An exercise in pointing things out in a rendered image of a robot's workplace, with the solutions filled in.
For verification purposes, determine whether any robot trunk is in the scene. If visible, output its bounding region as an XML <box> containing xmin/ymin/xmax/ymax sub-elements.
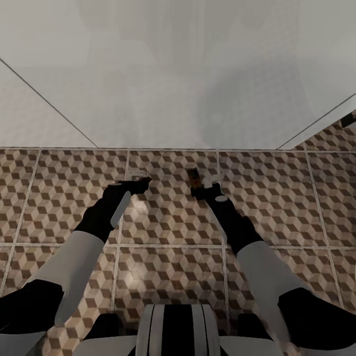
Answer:
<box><xmin>135</xmin><ymin>305</ymin><xmax>221</xmax><ymax>356</ymax></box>

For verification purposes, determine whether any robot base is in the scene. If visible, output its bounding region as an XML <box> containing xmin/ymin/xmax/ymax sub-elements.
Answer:
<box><xmin>72</xmin><ymin>313</ymin><xmax>284</xmax><ymax>356</ymax></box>

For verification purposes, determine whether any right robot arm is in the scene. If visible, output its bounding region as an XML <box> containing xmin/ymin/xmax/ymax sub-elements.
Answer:
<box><xmin>191</xmin><ymin>173</ymin><xmax>356</xmax><ymax>356</ymax></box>

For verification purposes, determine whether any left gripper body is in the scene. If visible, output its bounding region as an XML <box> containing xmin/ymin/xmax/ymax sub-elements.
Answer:
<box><xmin>119</xmin><ymin>181</ymin><xmax>145</xmax><ymax>194</ymax></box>

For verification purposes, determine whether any mousetrap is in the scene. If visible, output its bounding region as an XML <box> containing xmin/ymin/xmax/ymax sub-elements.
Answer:
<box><xmin>187</xmin><ymin>169</ymin><xmax>203</xmax><ymax>189</ymax></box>
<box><xmin>138</xmin><ymin>177</ymin><xmax>152</xmax><ymax>186</ymax></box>

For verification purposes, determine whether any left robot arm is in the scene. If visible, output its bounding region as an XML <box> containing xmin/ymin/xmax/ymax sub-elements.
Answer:
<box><xmin>0</xmin><ymin>170</ymin><xmax>149</xmax><ymax>356</ymax></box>

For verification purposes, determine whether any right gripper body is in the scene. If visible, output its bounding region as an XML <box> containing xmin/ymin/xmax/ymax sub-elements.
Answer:
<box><xmin>195</xmin><ymin>183</ymin><xmax>221</xmax><ymax>201</ymax></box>

